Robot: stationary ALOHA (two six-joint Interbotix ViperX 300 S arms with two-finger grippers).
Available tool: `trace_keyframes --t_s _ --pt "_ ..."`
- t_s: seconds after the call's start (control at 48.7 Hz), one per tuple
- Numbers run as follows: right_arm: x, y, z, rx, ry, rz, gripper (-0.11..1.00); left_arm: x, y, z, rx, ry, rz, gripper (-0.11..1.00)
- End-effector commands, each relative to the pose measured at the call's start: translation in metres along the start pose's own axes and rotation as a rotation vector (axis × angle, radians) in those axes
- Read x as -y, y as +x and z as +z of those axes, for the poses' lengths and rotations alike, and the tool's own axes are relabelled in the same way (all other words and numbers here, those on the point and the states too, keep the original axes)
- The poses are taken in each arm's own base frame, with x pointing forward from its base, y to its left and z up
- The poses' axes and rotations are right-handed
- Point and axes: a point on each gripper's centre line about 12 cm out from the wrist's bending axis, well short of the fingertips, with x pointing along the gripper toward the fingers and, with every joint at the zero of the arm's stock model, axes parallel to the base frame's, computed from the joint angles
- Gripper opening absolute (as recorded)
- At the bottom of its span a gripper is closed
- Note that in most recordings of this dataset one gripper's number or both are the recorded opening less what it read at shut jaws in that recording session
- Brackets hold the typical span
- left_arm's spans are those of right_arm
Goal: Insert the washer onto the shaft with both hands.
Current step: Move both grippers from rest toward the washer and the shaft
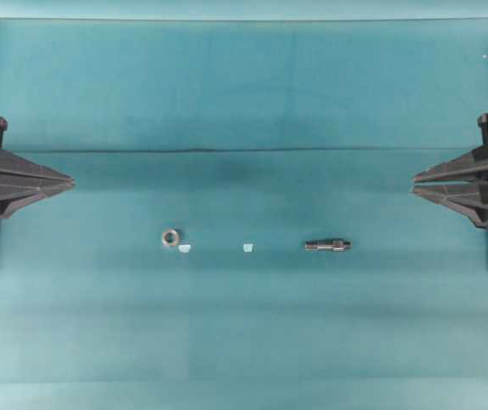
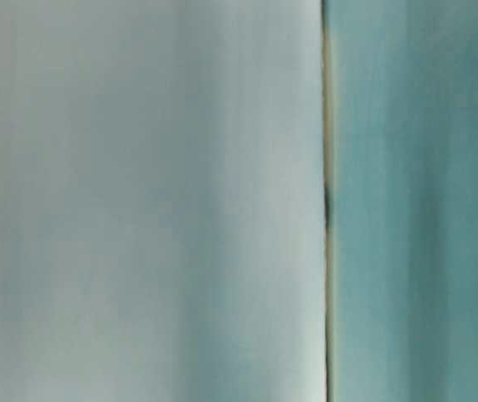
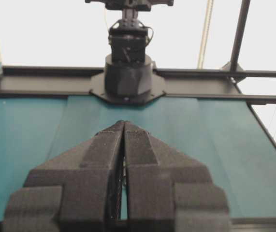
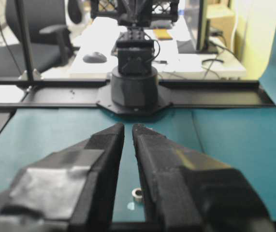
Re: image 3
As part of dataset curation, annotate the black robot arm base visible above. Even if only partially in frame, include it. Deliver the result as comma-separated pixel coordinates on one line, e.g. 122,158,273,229
90,0,174,105

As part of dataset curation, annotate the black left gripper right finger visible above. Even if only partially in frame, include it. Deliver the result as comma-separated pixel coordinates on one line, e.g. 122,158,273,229
123,122,231,232

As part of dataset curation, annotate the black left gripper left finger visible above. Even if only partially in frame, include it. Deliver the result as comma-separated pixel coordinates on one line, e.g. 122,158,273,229
2,121,124,232

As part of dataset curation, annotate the black aluminium frame rail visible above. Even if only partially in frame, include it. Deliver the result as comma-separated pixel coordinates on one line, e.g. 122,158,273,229
0,66,276,105

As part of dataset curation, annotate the black vertical frame post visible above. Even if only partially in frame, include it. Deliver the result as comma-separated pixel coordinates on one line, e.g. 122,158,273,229
230,0,251,72

